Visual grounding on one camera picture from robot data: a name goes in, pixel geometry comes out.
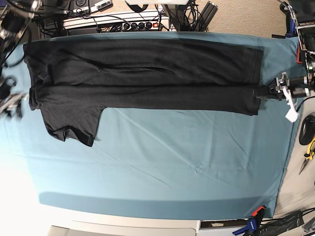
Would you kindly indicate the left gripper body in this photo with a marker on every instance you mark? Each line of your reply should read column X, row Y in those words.
column 297, row 87

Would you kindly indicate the blue orange clamp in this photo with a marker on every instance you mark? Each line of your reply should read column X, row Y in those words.
column 253, row 223

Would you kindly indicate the white table frame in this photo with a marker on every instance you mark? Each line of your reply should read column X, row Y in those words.
column 126, row 226

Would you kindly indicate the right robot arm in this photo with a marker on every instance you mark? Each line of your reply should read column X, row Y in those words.
column 15, row 19

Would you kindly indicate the yellow handled pliers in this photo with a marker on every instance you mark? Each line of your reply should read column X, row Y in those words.
column 309, row 155

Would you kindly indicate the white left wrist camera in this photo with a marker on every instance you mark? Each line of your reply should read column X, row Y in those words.
column 292, row 115

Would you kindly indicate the red black clamp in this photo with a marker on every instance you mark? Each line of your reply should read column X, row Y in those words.
column 299, row 57

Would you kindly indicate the black T-shirt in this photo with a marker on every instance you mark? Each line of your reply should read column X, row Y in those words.
column 73, row 82

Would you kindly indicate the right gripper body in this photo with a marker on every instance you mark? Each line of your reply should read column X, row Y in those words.
column 13, row 103

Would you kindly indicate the black electronics boxes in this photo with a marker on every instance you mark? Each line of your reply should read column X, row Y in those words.
column 84, row 6

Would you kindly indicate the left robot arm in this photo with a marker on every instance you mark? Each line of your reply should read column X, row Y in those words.
column 300, row 22

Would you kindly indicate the black computer mouse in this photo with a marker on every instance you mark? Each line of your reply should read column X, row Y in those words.
column 307, row 130

